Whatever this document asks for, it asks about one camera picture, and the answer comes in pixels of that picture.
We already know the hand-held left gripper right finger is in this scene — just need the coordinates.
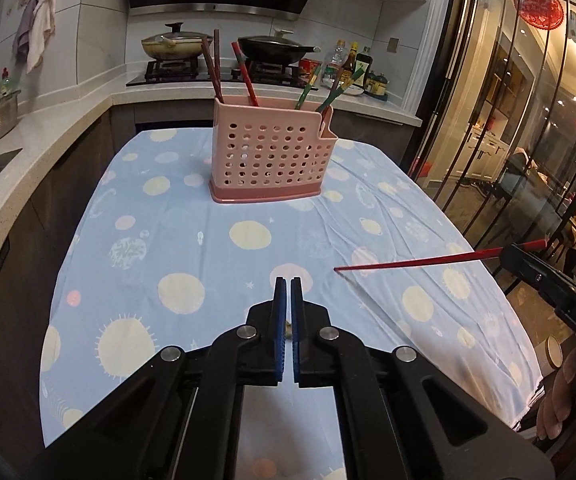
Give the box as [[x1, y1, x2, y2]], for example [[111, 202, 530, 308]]
[[291, 277, 555, 480]]

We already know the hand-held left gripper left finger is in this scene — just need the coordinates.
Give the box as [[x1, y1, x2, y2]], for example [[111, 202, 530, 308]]
[[32, 276, 287, 480]]

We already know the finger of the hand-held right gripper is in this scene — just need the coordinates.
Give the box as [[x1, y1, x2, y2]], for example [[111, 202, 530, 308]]
[[499, 242, 560, 292]]

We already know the pink perforated utensil holder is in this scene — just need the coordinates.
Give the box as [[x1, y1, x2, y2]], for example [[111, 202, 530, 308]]
[[209, 97, 339, 204]]

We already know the green chopstick with red pattern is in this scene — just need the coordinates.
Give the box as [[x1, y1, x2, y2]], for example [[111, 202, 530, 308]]
[[316, 77, 345, 114]]

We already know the dark maroon chopstick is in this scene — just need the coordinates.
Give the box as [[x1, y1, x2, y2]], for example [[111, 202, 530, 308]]
[[212, 28, 225, 104]]

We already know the person's right hand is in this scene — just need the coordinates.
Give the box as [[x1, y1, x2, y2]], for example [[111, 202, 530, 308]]
[[534, 346, 576, 453]]

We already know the blue dotted tablecloth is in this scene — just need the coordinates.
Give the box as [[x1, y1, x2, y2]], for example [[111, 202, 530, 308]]
[[39, 127, 544, 480]]

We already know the glass sliding door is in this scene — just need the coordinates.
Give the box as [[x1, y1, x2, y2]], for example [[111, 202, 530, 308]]
[[408, 0, 576, 311]]

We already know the dark sauce bottle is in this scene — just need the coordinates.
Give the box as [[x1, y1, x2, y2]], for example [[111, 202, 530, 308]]
[[354, 47, 373, 88]]

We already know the round red paper-cut decoration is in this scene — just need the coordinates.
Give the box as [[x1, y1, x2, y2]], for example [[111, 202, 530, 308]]
[[514, 0, 565, 34]]

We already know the brown sauce bottle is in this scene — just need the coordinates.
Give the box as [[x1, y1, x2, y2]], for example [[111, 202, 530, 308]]
[[340, 42, 360, 86]]

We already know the clear plastic bottle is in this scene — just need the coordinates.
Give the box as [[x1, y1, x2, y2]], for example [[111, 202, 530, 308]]
[[324, 40, 347, 88]]

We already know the black gas stove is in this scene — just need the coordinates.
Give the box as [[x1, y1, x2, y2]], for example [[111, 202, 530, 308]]
[[126, 57, 306, 91]]

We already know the brown chopstick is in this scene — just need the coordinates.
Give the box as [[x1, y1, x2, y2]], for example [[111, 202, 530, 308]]
[[200, 36, 221, 99]]

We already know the black frying pan with lid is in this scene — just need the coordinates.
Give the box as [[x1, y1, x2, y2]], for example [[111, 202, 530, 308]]
[[238, 29, 321, 66]]

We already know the beige wok with glass lid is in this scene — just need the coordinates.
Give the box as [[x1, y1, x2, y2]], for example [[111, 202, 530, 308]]
[[141, 22, 215, 61]]

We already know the white cloth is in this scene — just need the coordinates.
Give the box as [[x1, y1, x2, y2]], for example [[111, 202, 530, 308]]
[[26, 0, 56, 74]]

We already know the purple cloth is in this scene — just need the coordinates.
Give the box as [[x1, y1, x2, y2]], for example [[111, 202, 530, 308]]
[[14, 0, 38, 63]]

